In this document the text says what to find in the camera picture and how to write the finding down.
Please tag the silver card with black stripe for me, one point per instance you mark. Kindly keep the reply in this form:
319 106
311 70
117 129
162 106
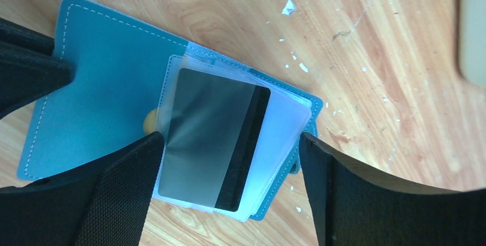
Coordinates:
211 137

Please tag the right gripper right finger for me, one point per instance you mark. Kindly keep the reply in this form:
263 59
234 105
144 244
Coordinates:
354 203

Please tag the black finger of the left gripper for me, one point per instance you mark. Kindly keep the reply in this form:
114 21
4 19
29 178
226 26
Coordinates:
28 69

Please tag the beige oval tray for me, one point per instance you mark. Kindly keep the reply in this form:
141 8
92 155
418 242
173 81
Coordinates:
471 40

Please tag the blue leather card holder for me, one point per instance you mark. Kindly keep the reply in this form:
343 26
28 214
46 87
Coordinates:
127 69

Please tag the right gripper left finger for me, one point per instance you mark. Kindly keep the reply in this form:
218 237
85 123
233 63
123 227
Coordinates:
103 202

